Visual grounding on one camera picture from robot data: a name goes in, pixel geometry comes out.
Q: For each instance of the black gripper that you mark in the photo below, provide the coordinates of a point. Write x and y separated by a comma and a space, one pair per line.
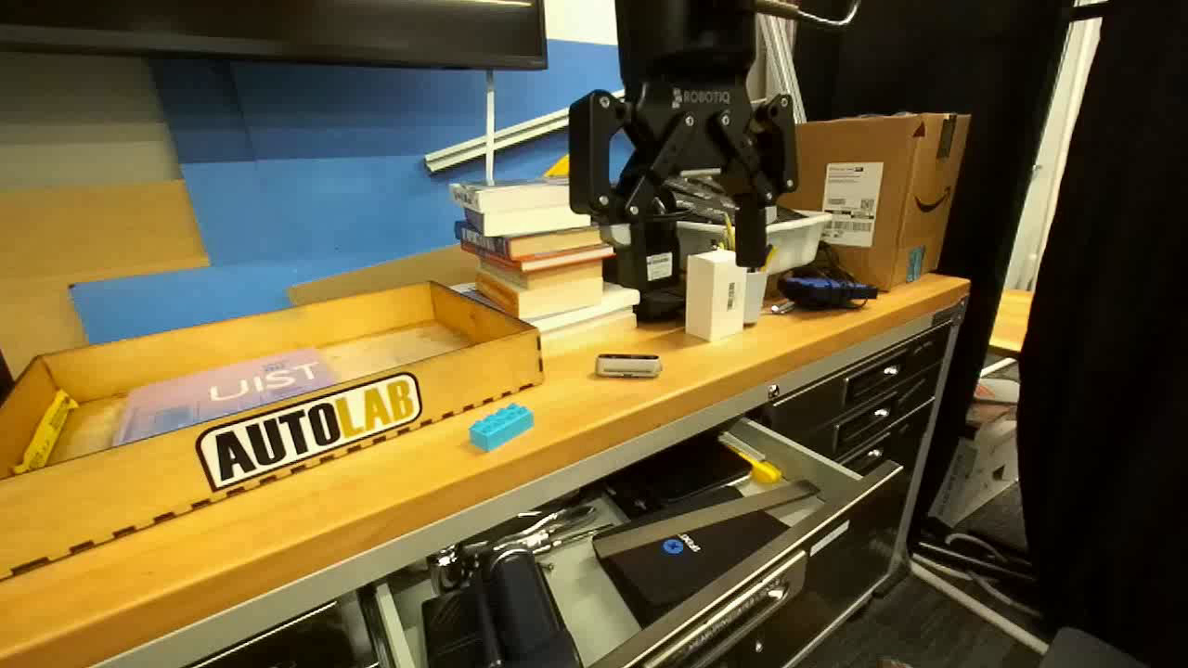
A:
690, 75

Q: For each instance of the wide grey metal drawer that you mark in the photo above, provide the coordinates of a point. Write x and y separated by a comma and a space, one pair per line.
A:
804, 453

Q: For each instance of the blue Lego brick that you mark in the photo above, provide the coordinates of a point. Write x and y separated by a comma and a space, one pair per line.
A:
504, 430

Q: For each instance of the yellow bar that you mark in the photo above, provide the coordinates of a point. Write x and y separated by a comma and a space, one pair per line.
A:
557, 168

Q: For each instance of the white plastic bin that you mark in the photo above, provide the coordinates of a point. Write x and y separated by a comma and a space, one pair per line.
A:
804, 237

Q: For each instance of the white rectangular box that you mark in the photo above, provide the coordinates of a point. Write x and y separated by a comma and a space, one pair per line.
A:
709, 297

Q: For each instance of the thin blue spine book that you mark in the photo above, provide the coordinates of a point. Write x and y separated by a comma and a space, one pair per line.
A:
544, 243

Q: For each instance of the red brown cover book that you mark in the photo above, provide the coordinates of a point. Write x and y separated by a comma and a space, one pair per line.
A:
557, 262

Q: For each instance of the thick white book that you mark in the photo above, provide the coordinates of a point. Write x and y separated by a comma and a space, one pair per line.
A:
520, 211

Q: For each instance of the flat white book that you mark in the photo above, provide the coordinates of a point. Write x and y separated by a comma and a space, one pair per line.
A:
596, 313

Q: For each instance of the thin white strip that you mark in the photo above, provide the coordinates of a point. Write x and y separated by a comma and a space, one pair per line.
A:
487, 124

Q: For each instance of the thick cream book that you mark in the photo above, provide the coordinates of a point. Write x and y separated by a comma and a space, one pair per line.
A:
552, 294

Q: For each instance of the brown cardboard shipping box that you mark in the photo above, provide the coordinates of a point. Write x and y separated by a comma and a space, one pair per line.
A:
886, 197

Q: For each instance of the small silver black device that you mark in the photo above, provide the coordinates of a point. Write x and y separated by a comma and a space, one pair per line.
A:
628, 367

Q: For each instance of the black curtain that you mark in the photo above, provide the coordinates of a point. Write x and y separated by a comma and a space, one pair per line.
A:
1115, 374
893, 62

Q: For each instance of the black metal workbench cabinet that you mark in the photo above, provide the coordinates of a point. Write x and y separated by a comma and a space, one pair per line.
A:
865, 409

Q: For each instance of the wooden side table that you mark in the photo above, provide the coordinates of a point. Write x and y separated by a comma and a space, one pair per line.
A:
1011, 320

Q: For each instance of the black box blue logo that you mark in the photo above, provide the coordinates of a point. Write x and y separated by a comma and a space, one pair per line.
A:
691, 562

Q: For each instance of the silver metal tools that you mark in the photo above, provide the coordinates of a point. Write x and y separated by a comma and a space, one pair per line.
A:
520, 531

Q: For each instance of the white floor box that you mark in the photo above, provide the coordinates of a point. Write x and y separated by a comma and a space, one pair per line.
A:
977, 471

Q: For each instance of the black cylinder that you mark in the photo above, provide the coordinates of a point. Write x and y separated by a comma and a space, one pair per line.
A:
524, 614

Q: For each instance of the purple UIST booklet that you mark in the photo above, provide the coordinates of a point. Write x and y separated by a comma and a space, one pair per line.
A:
226, 395

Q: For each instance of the wooden tray with Autolab sticker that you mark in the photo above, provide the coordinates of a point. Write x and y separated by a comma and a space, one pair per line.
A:
123, 484

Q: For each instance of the yellow flat strip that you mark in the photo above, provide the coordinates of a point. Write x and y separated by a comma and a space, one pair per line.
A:
45, 433

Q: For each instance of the aluminium rail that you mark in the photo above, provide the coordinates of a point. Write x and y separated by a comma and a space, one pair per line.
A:
495, 143

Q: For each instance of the white frame post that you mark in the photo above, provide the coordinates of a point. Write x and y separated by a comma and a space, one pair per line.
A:
1054, 150

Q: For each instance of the black wall monitor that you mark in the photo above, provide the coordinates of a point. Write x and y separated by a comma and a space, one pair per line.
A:
245, 31

